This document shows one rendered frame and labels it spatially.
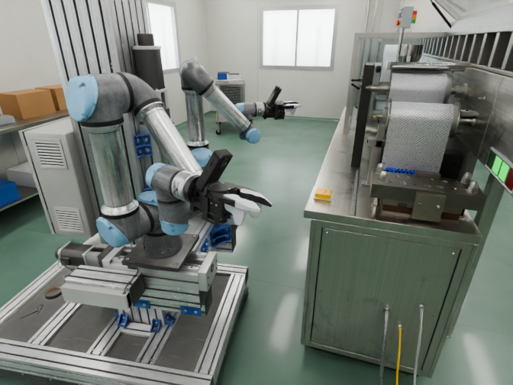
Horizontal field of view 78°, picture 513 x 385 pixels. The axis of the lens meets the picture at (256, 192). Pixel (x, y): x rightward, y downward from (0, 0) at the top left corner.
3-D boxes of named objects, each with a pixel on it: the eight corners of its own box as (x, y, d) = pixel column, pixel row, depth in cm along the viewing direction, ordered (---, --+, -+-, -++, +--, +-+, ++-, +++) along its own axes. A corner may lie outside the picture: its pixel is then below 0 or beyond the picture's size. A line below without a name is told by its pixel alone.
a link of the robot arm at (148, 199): (182, 223, 122) (179, 191, 116) (153, 239, 112) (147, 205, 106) (162, 214, 128) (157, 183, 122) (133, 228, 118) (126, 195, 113)
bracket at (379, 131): (360, 182, 162) (369, 122, 149) (374, 183, 160) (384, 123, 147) (360, 186, 158) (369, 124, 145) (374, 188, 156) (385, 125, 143)
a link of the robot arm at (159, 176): (168, 185, 92) (165, 157, 88) (195, 195, 86) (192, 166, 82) (145, 195, 86) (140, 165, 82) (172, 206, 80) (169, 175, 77)
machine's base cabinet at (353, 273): (338, 181, 390) (346, 110, 353) (395, 188, 372) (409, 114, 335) (298, 356, 173) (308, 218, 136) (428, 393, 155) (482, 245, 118)
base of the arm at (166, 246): (134, 256, 119) (130, 234, 115) (153, 234, 133) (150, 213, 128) (172, 260, 117) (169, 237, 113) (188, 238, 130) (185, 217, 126)
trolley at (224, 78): (216, 124, 660) (213, 71, 616) (243, 123, 665) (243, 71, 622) (215, 136, 578) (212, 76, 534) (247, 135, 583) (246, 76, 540)
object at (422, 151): (380, 169, 145) (387, 129, 137) (437, 176, 138) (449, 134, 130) (380, 169, 144) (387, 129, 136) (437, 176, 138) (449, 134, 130)
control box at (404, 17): (392, 28, 174) (396, 7, 170) (404, 28, 174) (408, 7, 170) (398, 27, 167) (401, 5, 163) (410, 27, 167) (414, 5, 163)
